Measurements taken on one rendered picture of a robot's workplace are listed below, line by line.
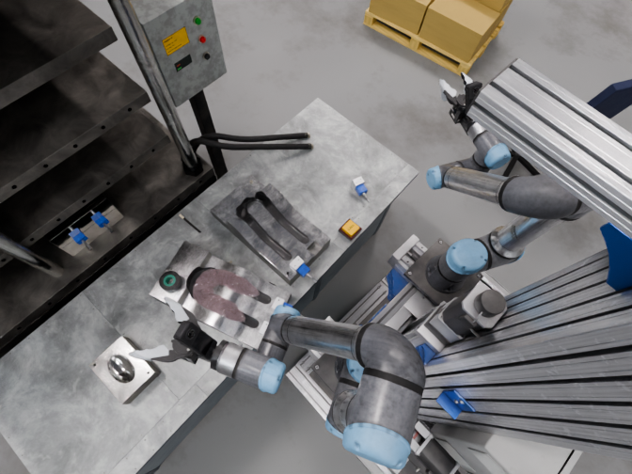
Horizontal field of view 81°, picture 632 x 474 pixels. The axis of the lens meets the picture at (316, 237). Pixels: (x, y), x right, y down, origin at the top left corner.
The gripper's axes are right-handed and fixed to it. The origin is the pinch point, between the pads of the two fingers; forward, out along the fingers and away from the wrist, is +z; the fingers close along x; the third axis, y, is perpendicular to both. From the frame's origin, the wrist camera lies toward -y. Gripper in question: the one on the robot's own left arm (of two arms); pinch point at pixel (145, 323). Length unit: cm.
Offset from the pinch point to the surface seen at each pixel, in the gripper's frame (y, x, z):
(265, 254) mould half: 51, 52, -7
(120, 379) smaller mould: 62, -12, 24
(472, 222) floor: 124, 169, -118
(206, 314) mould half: 54, 20, 4
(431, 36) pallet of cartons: 84, 317, -44
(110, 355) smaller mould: 60, -5, 31
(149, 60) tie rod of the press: -10, 75, 43
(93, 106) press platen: 8, 63, 64
